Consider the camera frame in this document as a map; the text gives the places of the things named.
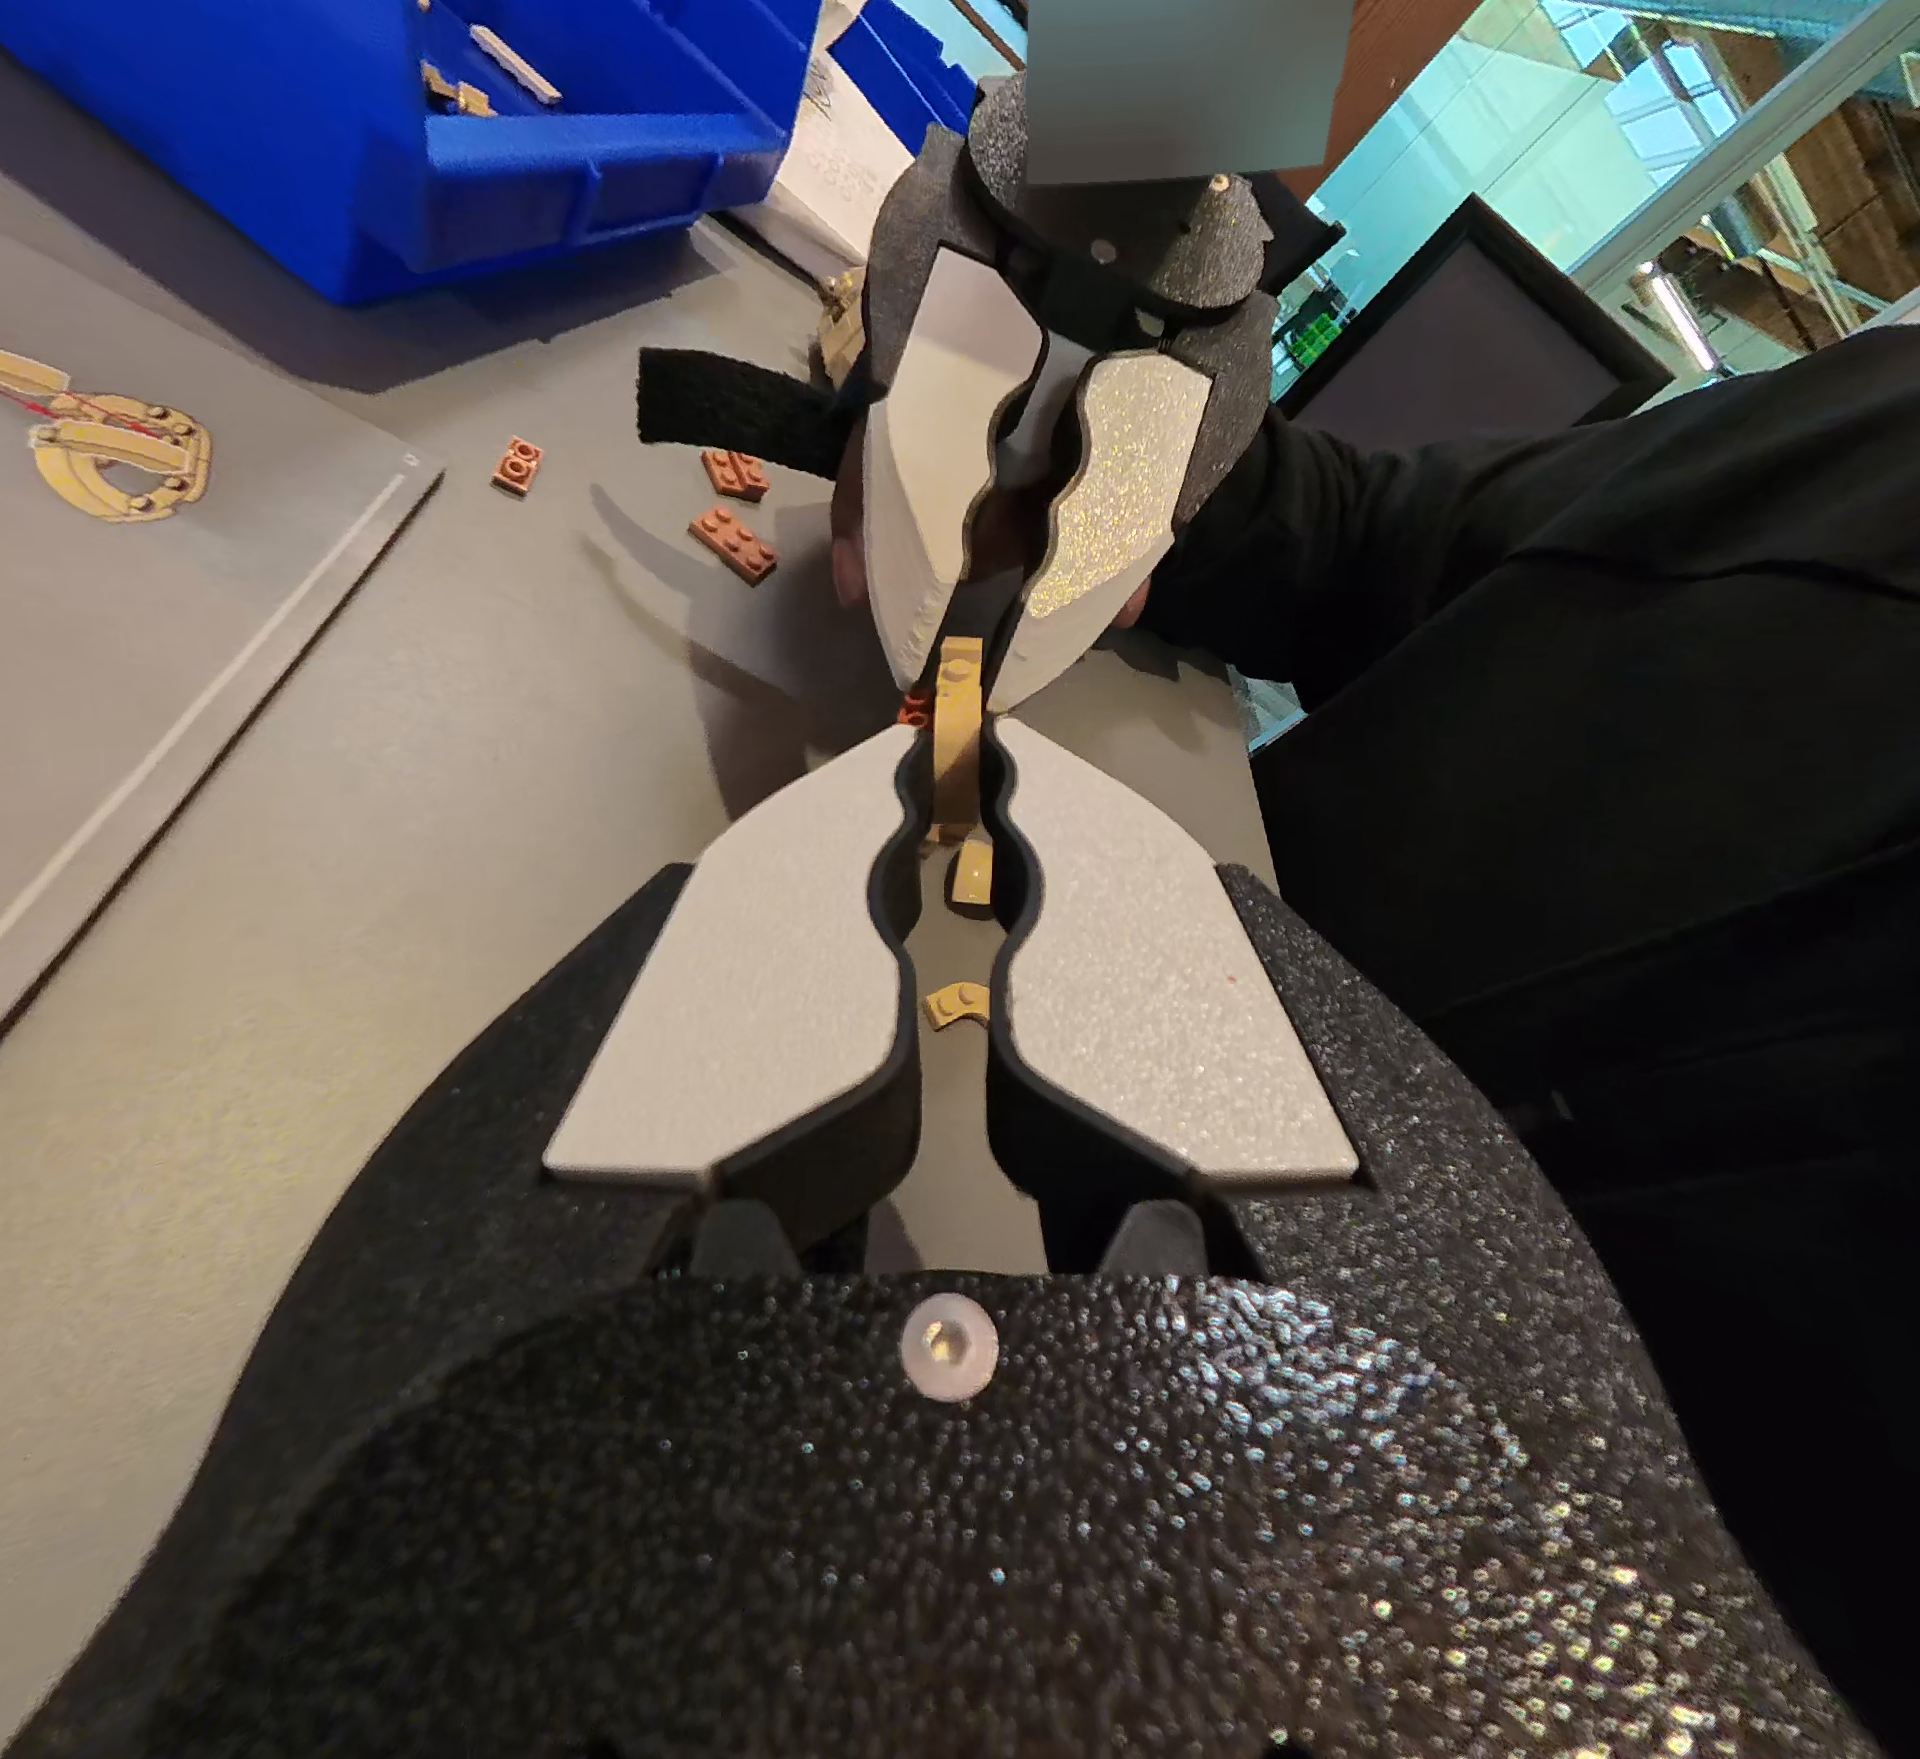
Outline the person's right forearm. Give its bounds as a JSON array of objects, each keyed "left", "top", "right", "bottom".
[{"left": 1141, "top": 394, "right": 1742, "bottom": 696}]

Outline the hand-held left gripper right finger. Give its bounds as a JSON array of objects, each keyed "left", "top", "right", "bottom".
[{"left": 985, "top": 717, "right": 1361, "bottom": 1190}]

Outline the large tan arch brick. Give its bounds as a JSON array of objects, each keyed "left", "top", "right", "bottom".
[{"left": 914, "top": 634, "right": 1010, "bottom": 912}]

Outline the orange plate brick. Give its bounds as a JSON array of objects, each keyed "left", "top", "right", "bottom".
[{"left": 687, "top": 505, "right": 782, "bottom": 587}]

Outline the person's black jacket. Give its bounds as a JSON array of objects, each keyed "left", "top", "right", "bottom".
[{"left": 1247, "top": 321, "right": 1920, "bottom": 1759}]

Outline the grey instruction booklet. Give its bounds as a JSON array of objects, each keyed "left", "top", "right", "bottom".
[{"left": 0, "top": 230, "right": 450, "bottom": 1032}]

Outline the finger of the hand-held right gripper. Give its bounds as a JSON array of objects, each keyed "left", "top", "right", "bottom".
[
  {"left": 855, "top": 244, "right": 1042, "bottom": 700},
  {"left": 1006, "top": 354, "right": 1215, "bottom": 715}
]

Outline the pile of small toy bricks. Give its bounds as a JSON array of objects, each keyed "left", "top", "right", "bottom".
[{"left": 405, "top": 0, "right": 573, "bottom": 124}]

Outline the black computer monitor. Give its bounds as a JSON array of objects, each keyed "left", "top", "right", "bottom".
[{"left": 1272, "top": 193, "right": 1676, "bottom": 461}]

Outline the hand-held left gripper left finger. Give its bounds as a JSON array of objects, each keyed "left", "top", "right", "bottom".
[{"left": 541, "top": 728, "right": 923, "bottom": 1190}]

